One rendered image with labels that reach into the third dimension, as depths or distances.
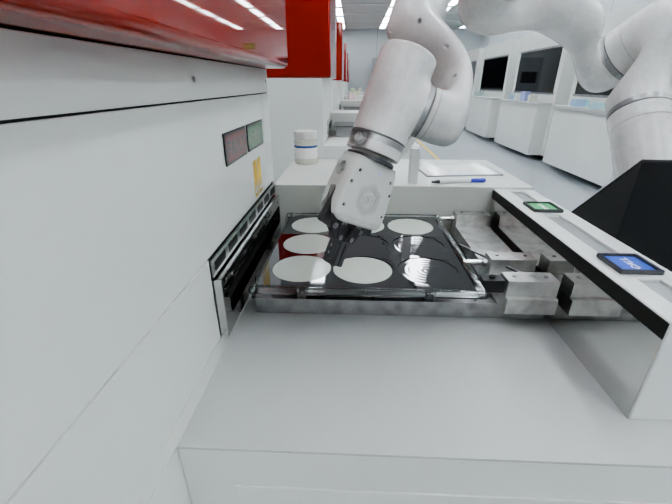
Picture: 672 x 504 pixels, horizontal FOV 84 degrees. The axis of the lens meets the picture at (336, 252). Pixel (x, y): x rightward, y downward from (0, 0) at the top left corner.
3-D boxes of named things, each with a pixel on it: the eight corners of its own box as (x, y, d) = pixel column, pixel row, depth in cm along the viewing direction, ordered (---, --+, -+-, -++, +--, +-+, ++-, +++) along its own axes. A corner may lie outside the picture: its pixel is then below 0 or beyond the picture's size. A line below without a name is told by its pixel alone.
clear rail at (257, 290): (247, 296, 58) (246, 288, 58) (250, 291, 59) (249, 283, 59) (489, 301, 57) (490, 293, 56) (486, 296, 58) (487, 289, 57)
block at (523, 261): (488, 273, 67) (491, 258, 66) (483, 265, 70) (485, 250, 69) (534, 274, 67) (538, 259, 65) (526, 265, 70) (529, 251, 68)
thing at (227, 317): (218, 336, 56) (209, 280, 52) (275, 230, 96) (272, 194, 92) (230, 336, 56) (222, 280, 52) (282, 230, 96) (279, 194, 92)
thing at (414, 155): (393, 184, 92) (397, 127, 86) (392, 180, 95) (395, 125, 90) (418, 184, 91) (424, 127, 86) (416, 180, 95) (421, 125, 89)
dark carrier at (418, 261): (256, 288, 59) (256, 285, 59) (290, 217, 91) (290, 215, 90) (476, 293, 58) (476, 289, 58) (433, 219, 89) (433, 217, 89)
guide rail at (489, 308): (256, 312, 66) (254, 297, 65) (258, 306, 68) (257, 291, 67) (543, 319, 64) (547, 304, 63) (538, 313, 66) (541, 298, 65)
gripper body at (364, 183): (365, 143, 51) (337, 221, 52) (411, 167, 57) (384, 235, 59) (333, 137, 56) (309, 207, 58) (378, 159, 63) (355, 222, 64)
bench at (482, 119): (484, 142, 828) (501, 38, 745) (462, 132, 991) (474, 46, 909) (534, 142, 823) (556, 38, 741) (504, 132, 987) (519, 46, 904)
